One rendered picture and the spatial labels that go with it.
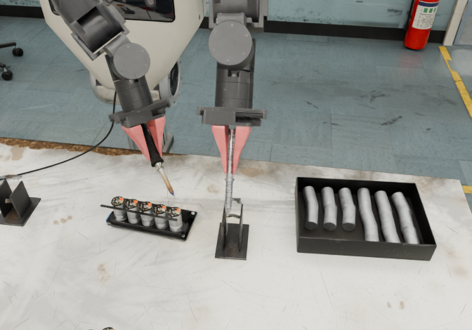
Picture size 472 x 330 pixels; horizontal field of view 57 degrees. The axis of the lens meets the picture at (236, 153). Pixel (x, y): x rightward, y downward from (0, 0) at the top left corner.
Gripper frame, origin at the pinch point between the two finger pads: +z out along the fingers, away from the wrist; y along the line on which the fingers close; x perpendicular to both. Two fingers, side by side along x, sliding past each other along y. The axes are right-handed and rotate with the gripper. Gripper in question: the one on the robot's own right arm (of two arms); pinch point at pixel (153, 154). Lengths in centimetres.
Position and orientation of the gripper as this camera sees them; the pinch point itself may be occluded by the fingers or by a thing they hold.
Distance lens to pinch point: 83.1
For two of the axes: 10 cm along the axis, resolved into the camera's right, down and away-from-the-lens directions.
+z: 2.5, 9.4, 2.5
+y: 8.5, -3.3, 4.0
